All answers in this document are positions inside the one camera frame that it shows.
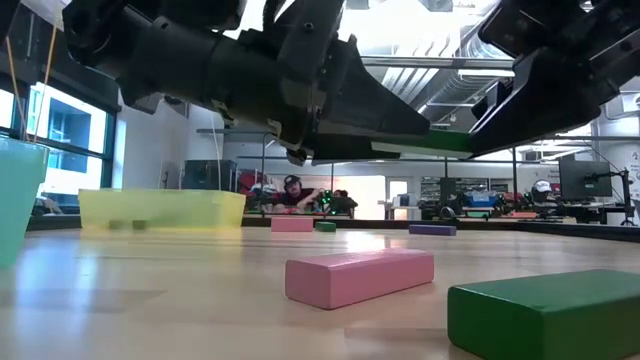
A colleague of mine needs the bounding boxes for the white round column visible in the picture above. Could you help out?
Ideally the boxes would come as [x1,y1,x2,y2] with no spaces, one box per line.
[187,107,226,161]

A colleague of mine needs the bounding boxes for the black computer monitor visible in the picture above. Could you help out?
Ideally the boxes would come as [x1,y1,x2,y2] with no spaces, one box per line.
[558,159,614,200]

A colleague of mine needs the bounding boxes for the green translucent plastic bin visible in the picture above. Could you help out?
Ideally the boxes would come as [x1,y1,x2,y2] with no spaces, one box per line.
[0,137,50,270]

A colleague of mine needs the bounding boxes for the pink wooden block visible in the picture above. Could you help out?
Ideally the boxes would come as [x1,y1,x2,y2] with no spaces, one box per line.
[284,248,435,311]
[270,216,315,233]

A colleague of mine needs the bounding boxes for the silver ventilation ducts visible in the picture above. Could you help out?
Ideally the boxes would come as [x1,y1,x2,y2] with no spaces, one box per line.
[359,42,516,131]

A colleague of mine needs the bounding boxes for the black cabinet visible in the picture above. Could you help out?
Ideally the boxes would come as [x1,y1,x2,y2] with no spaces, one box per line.
[182,159,239,191]

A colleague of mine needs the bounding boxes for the large window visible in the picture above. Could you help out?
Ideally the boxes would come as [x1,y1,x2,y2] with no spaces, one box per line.
[0,82,121,201]

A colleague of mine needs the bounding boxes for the white door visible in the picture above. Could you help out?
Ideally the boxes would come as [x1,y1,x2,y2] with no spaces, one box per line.
[384,177,416,221]

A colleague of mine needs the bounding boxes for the purple wooden block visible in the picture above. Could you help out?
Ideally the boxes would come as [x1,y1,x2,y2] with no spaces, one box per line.
[408,224,458,237]

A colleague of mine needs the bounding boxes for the thin orange cable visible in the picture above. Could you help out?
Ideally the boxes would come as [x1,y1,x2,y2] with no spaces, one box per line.
[4,24,57,145]

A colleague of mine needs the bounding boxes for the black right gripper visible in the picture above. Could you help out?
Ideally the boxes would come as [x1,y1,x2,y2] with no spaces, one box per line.
[469,0,640,159]

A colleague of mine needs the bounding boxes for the storage shelf unit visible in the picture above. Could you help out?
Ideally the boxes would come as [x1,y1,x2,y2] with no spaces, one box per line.
[419,176,490,201]

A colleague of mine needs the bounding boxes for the yellow translucent plastic bin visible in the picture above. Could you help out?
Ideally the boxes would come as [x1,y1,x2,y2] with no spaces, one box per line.
[78,188,247,231]

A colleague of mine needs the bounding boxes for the overhead light bar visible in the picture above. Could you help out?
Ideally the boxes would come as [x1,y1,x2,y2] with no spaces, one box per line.
[359,55,516,71]

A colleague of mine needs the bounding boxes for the black metal rack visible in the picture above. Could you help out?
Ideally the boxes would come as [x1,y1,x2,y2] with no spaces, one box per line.
[196,127,640,221]

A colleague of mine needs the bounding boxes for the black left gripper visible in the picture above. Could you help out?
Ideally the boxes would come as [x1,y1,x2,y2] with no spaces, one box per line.
[214,0,432,167]

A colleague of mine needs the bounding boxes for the person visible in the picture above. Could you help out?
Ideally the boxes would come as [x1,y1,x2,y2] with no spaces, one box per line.
[529,178,555,204]
[272,173,321,210]

